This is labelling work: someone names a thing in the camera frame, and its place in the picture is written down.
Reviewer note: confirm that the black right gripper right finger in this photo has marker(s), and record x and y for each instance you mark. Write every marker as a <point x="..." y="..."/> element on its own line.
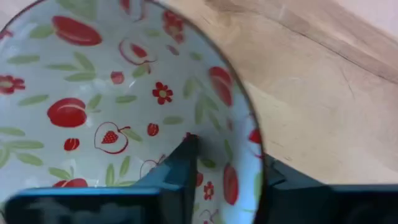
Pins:
<point x="326" y="205"/>

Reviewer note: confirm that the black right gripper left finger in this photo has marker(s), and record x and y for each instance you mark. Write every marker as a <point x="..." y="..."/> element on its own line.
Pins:
<point x="174" y="199"/>

